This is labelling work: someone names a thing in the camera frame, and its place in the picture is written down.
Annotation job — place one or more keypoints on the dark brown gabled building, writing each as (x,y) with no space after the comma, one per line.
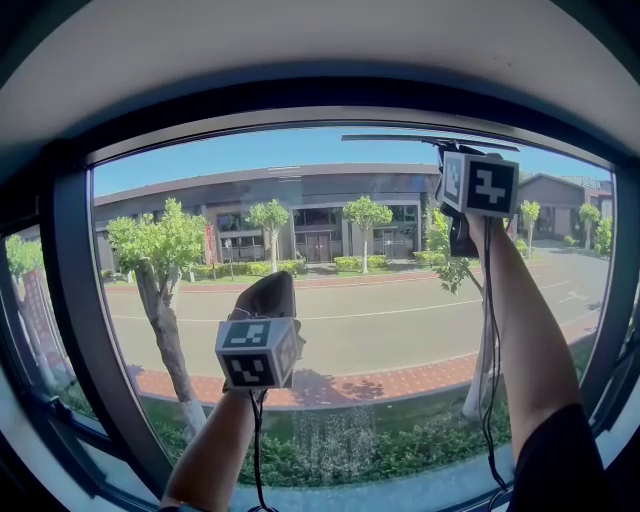
(550,195)

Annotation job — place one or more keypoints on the person's black shirt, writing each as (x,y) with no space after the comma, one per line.
(560,465)

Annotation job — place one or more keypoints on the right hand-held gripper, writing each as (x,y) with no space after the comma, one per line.
(490,185)

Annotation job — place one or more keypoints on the long grey building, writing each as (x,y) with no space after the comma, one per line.
(350,185)

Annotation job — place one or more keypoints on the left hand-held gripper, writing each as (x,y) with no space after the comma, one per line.
(255,355)

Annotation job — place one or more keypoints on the red vertical banner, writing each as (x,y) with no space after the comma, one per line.
(211,245)

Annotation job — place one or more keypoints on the large window glass pane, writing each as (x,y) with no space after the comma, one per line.
(375,310)

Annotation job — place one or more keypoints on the person's left forearm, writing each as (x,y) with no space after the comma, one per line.
(210,450)

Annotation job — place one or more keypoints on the row of green street trees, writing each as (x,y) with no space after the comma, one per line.
(155,240)

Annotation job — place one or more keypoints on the green shrub bed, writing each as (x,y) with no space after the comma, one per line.
(425,450)

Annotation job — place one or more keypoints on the person's right forearm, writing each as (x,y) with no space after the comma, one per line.
(530,340)

